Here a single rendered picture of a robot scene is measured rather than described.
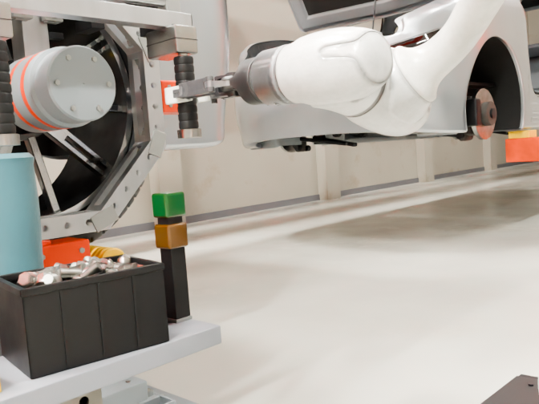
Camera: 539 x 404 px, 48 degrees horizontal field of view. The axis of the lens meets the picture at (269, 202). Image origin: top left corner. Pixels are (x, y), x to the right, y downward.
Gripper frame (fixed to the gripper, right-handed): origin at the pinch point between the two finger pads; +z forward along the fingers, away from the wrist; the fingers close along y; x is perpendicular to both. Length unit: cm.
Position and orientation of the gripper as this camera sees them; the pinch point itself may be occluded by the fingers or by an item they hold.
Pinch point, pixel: (187, 94)
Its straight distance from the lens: 112.5
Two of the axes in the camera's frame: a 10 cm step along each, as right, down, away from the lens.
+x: -0.7, -9.9, -0.8
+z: -7.2, 0.0, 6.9
